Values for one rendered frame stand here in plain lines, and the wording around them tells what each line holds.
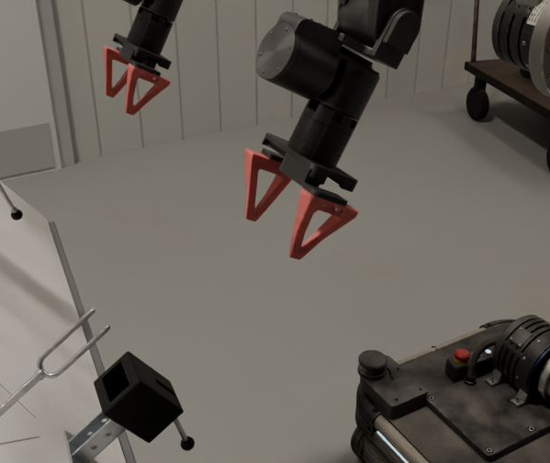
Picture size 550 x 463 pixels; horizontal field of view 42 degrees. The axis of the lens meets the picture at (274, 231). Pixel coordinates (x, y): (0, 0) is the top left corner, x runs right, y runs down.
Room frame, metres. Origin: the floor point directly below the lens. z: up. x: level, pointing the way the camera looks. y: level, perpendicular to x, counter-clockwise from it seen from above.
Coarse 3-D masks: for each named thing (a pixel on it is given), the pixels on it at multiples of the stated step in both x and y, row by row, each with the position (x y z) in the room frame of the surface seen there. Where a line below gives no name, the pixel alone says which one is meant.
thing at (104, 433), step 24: (120, 360) 0.51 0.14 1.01; (96, 384) 0.50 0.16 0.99; (120, 384) 0.51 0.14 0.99; (144, 384) 0.48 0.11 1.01; (168, 384) 0.52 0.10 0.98; (120, 408) 0.47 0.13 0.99; (144, 408) 0.48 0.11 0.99; (168, 408) 0.49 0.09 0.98; (96, 432) 0.47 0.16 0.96; (120, 432) 0.48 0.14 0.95; (144, 432) 0.48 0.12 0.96; (72, 456) 0.46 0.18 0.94
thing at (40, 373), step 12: (96, 336) 0.41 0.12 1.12; (48, 348) 0.40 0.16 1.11; (84, 348) 0.40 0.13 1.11; (72, 360) 0.40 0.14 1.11; (36, 372) 0.39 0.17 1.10; (48, 372) 0.40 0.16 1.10; (60, 372) 0.39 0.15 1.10; (24, 384) 0.39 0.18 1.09; (12, 396) 0.39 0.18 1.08; (0, 408) 0.38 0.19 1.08
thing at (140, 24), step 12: (144, 12) 1.13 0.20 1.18; (132, 24) 1.14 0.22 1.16; (144, 24) 1.13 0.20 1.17; (156, 24) 1.13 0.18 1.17; (168, 24) 1.14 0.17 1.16; (120, 36) 1.15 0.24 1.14; (132, 36) 1.13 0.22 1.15; (144, 36) 1.12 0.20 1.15; (156, 36) 1.13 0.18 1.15; (132, 48) 1.09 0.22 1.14; (144, 48) 1.12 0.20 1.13; (156, 48) 1.13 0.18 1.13; (156, 60) 1.13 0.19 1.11; (168, 60) 1.12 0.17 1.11
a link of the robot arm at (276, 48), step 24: (288, 24) 0.69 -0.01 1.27; (312, 24) 0.69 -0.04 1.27; (336, 24) 0.77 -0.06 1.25; (408, 24) 0.71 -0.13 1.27; (264, 48) 0.70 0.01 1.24; (288, 48) 0.67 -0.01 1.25; (312, 48) 0.68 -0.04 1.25; (336, 48) 0.70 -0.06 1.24; (360, 48) 0.71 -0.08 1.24; (384, 48) 0.70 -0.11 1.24; (408, 48) 0.71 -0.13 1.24; (264, 72) 0.68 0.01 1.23; (288, 72) 0.67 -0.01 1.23; (312, 72) 0.68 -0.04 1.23; (312, 96) 0.69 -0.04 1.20
